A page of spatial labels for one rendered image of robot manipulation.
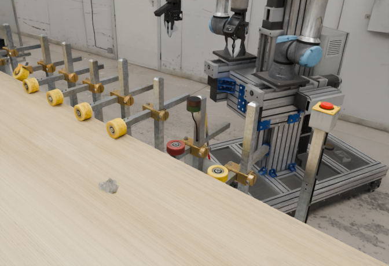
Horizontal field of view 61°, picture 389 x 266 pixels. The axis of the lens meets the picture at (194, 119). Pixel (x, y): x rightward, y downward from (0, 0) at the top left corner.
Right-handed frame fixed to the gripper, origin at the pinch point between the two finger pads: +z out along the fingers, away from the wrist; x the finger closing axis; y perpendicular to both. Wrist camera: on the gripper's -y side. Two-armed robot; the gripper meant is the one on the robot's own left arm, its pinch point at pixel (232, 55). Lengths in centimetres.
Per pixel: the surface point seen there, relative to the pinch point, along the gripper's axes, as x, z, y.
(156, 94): 30.3, 19.3, -16.4
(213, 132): 5.0, 38.7, -4.4
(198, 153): 4.5, 40.1, -23.2
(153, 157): 15, 34, -43
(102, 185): 21, 33, -68
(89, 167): 33, 34, -61
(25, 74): 131, 31, -7
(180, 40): 170, 74, 272
